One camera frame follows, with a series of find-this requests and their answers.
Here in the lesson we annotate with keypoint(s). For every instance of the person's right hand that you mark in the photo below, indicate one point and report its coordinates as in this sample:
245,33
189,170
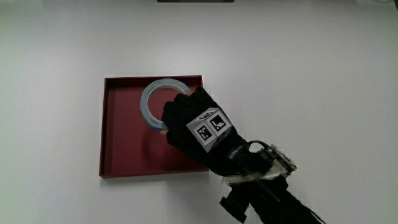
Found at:
183,124

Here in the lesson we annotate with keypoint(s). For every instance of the blue tape roll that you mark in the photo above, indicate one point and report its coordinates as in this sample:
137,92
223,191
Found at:
143,107

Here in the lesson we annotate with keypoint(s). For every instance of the dark red square tray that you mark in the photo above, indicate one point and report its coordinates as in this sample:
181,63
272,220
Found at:
124,146

